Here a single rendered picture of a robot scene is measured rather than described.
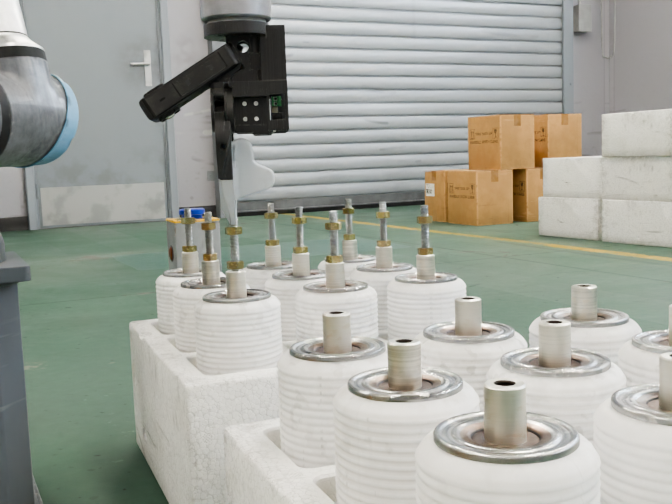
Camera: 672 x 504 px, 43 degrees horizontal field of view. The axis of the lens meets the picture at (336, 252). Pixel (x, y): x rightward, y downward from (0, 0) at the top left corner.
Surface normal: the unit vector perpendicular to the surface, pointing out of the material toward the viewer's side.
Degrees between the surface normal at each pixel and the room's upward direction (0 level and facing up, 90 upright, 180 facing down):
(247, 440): 0
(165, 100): 89
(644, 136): 90
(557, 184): 90
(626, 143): 90
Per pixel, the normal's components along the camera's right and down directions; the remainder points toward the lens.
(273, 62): 0.07, 0.11
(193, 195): 0.43, 0.08
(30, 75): 0.74, -0.17
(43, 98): 0.89, -0.22
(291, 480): -0.04, -0.99
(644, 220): -0.87, 0.08
